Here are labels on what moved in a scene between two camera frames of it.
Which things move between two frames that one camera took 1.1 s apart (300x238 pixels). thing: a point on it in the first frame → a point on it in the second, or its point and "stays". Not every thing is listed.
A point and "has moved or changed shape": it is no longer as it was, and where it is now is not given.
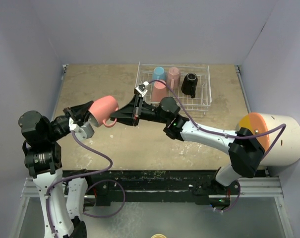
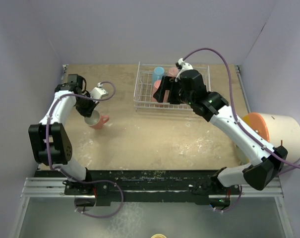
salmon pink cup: [159, 91] stays
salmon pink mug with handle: [101, 108] has moved or changed shape
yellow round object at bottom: [158, 236] stays
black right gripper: [126, 115] → [168, 83]
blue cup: [159, 74] stays
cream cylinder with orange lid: [281, 137] stays
